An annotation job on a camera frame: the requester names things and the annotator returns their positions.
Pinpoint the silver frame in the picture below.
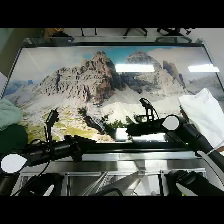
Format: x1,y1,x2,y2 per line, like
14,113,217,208
13,149,224,197

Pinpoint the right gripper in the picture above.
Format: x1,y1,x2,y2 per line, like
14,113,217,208
125,118,166,137

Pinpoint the pale green garment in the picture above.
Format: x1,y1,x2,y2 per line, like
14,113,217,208
0,98,24,132

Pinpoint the black cable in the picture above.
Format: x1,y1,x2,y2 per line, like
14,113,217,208
12,139,52,197

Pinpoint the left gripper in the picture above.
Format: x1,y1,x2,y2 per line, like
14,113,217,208
64,134,98,163

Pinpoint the dark green garment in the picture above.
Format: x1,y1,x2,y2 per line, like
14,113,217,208
0,123,30,157

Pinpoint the white garment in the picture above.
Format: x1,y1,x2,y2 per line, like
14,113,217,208
178,87,224,148

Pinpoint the black chair base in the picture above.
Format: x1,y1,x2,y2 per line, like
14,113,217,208
156,27,195,37
123,27,149,37

